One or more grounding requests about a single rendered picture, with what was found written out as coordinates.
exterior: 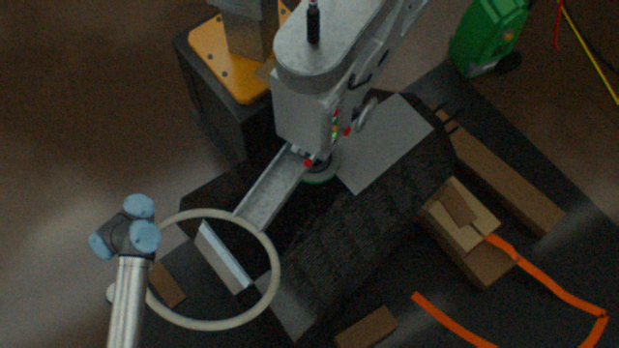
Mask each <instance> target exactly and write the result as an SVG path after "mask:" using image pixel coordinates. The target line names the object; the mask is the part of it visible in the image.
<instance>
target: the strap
mask: <svg viewBox="0 0 619 348"><path fill-rule="evenodd" d="M481 237H482V238H484V239H486V240H488V241H489V242H491V243H493V244H494V245H495V246H496V247H500V248H502V249H503V250H505V251H506V252H507V253H509V254H510V256H511V257H512V258H513V259H514V261H515V259H516V257H517V256H518V257H519V258H520V260H519V261H518V262H517V264H518V265H519V266H520V267H521V268H523V269H524V270H525V271H527V272H528V273H529V274H531V275H532V276H535V277H536V278H537V279H539V280H540V281H541V282H542V283H543V284H544V285H545V286H547V287H548V288H549V289H550V290H551V291H552V292H553V293H556V294H557V295H558V296H559V297H560V298H562V299H563V300H565V301H566V303H568V304H570V305H573V306H576V307H578V308H581V309H583V310H585V311H587V312H590V313H592V314H594V315H597V316H599V317H598V319H597V322H596V324H594V326H593V328H592V330H591V332H590V334H589V335H588V336H587V337H586V340H585V341H584V342H583V343H582V344H581V345H580V346H578V347H577V348H592V347H593V345H594V344H595V343H597V341H598V339H599V337H600V335H601V333H602V331H603V329H604V326H605V324H606V322H607V319H608V316H606V315H605V310H603V309H601V308H599V307H596V306H593V305H591V304H588V303H586V302H585V301H584V300H581V299H579V298H577V297H574V296H572V295H571V294H569V293H567V292H566V291H564V290H563V289H562V288H561V287H559V286H558V285H557V284H556V283H555V281H553V280H551V279H550V278H549V277H548V276H547V275H545V274H544V273H543V272H541V271H540V270H539V269H537V268H536V267H534V266H532V265H531V264H529V262H528V261H527V260H525V259H524V258H523V257H521V256H520V255H519V254H518V253H517V252H516V251H514V249H513V248H512V247H511V246H510V244H509V243H507V242H506V241H504V240H502V239H501V238H499V237H496V236H494V235H493V234H491V233H490V234H489V235H488V236H487V237H486V238H485V237H484V236H483V235H482V236H481ZM411 298H412V300H413V301H415V302H416V303H417V304H418V305H420V306H421V307H422V308H424V309H425V310H427V311H428V312H429V313H430V314H431V315H433V316H434V318H435V319H436V320H437V321H439V322H440V323H441V324H444V325H445V326H446V327H448V328H449V329H450V330H452V331H453V332H455V333H456V334H458V335H460V337H462V338H464V339H466V340H467V341H469V342H471V343H472V344H474V345H476V346H478V347H481V348H501V347H497V346H495V345H493V344H491V343H489V342H487V341H485V340H483V339H481V338H478V336H477V335H475V334H473V333H471V332H469V331H467V330H466V329H465V328H463V327H462V326H460V325H458V324H457V323H455V322H454V321H452V320H451V319H450V318H448V316H447V315H446V314H444V313H443V312H441V311H440V310H439V309H437V308H436V307H435V306H434V305H433V304H431V303H430V302H429V301H427V300H426V298H425V297H423V296H422V295H420V294H419V293H418V292H417V291H416V292H415V293H414V294H413V295H412V296H411Z"/></svg>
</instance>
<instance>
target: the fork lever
mask: <svg viewBox="0 0 619 348"><path fill-rule="evenodd" d="M292 145H293V144H292V143H290V142H288V141H287V142H286V143H285V144H284V146H283V147H282V148H281V150H280V151H279V152H278V154H277V155H276V156H275V158H274V159H273V160H272V162H271V163H270V164H269V166H268V167H267V168H266V170H265V172H264V173H263V175H262V176H260V177H259V179H258V180H257V181H256V183H255V184H254V185H253V186H252V188H251V190H250V192H249V193H248V194H247V196H246V197H245V198H244V200H242V201H241V202H240V204H239V205H238V206H237V209H236V210H235V211H234V213H233V214H232V216H233V217H234V218H235V217H236V216H237V215H238V216H240V217H242V218H246V219H248V220H249V221H251V222H253V223H254V224H255V226H257V227H258V229H257V230H256V232H257V233H260V232H262V231H263V232H264V231H265V230H266V229H267V227H268V226H269V223H270V222H271V221H272V219H273V218H274V216H275V215H276V214H277V212H279V211H280V209H281V208H282V205H283V204H284V203H285V201H286V200H287V198H288V197H289V196H290V194H291V193H292V191H293V190H294V189H295V187H296V186H298V185H299V183H300V182H301V180H302V179H303V178H304V176H305V175H306V173H307V172H308V170H309V168H310V166H305V165H304V160H305V158H303V157H301V156H300V155H298V153H295V152H293V151H292V150H290V147H291V146H292Z"/></svg>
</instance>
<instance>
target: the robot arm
mask: <svg viewBox="0 0 619 348"><path fill-rule="evenodd" d="M123 207H124V209H123V210H122V211H120V212H119V213H118V214H117V215H114V216H113V217H112V218H111V219H109V220H108V221H107V222H106V223H105V224H103V225H102V227H101V228H100V229H98V230H96V231H94V232H93V234H92V235H91V236H90V237H89V239H88V241H89V246H90V248H92V250H93V251H94V252H95V253H96V254H98V255H99V256H100V257H101V258H102V259H103V260H110V259H111V258H113V256H114V255H116V254H118V253H119V255H118V260H119V261H118V269H117V276H116V284H114V291H113V299H112V307H111V313H110V322H109V329H108V336H107V344H106V348H139V347H140V339H141V331H142V323H143V314H144V306H145V298H146V290H147V282H148V275H149V273H150V272H151V270H153V267H154V263H155V260H156V256H157V254H156V252H155V250H156V249H157V248H158V247H159V246H160V242H161V232H160V230H159V228H158V226H157V224H156V223H155V212H156V209H155V203H154V201H152V199H151V198H149V197H148V196H146V195H143V194H133V195H130V196H129V197H127V198H126V199H125V201H124V204H123Z"/></svg>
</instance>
